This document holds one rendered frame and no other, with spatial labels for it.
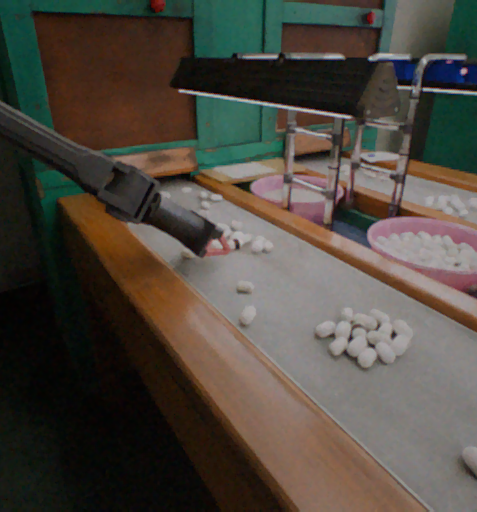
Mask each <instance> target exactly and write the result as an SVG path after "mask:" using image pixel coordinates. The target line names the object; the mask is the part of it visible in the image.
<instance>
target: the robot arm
mask: <svg viewBox="0 0 477 512"><path fill-rule="evenodd" d="M0 141H2V142H4V143H5V144H7V145H9V146H11V147H13V148H15V149H17V150H19V151H21V152H22V153H24V154H26V155H28V156H30V157H32V158H34V159H36V160H37V161H39V162H41V163H43V164H45V165H48V166H50V167H52V168H54V169H55V170H57V171H59V172H61V173H62V174H64V175H65V177H67V178H68V179H70V180H71V181H72V182H74V183H75V184H76V185H77V186H79V187H80V188H81V189H82V190H83V191H85V192H87V193H89V194H91V195H93V196H95V197H97V198H96V200H98V201H100V202H102V203H103V205H105V206H106V207H105V210H104V212H105V213H106V214H108V215H109V216H111V217H113V218H116V219H117V220H119V221H122V222H125V223H128V222H131V223H134V224H137V225H138V224H139V223H141V224H145V225H151V226H153V227H155V228H157V230H158V231H160V232H162V233H165V234H168V235H169V236H171V237H172V238H174V239H176V240H177V241H178V242H180V243H181V244H182V245H183V246H184V247H186V248H187V249H188V250H191V251H192V253H193V254H194V255H196V256H197V257H199V258H201V259H203V258H204V257H211V256H227V255H228V254H229V253H230V250H231V249H230V247H229V245H228V243H227V241H226V239H225V237H224V235H223V234H224V232H225V231H224V229H223V228H221V227H220V226H219V225H217V224H215V223H214V222H211V221H210V220H208V219H206V218H203V217H202V216H200V215H199V214H197V213H196V212H194V211H193V210H191V211H187V210H186V209H184V208H181V206H180V205H179V204H178V203H176V202H174V201H173V200H171V199H170V198H168V197H165V196H164V195H162V194H161V193H159V192H156V191H157V189H158V187H159V185H160V183H159V181H157V180H156V179H154V178H153V177H151V176H150V175H148V174H147V173H146V172H144V171H143V170H141V169H138V168H137V167H135V166H132V165H126V164H124V163H123V162H121V161H119V160H115V159H113V158H110V157H109V156H107V155H105V154H103V152H101V151H100V152H99V151H96V150H93V149H90V148H87V147H85V146H82V145H80V144H77V143H75V142H73V141H71V140H69V139H67V138H65V137H63V136H62V135H60V134H58V133H56V132H55V131H53V130H51V129H49V128H47V127H46V126H44V125H42V124H40V123H39V122H36V121H34V120H32V119H30V118H29V117H27V116H25V115H23V114H22V113H20V112H18V111H16V110H14V109H13V107H11V106H9V105H7V104H6V103H4V102H2V101H0ZM111 172H113V173H115V175H114V177H112V179H111V182H110V184H109V185H108V187H107V189H106V190H104V189H103V187H104V185H105V183H106V182H107V179H108V177H109V175H110V173H111ZM216 239H218V241H219V242H220V244H221V245H222V246H223V248H222V249H219V248H212V247H209V246H210V244H211V243H212V241H214V240H216Z"/></svg>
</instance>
